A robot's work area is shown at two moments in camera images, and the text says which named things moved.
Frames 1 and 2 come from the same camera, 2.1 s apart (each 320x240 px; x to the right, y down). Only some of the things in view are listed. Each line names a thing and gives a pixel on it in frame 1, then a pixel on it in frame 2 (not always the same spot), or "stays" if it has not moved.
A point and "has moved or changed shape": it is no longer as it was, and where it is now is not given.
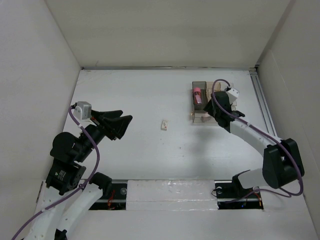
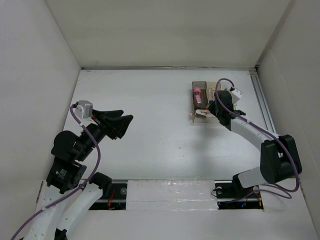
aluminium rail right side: (264, 101) stays
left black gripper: (99, 118) stays
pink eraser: (206, 117) has moved or changed shape
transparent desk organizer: (202, 91) stays
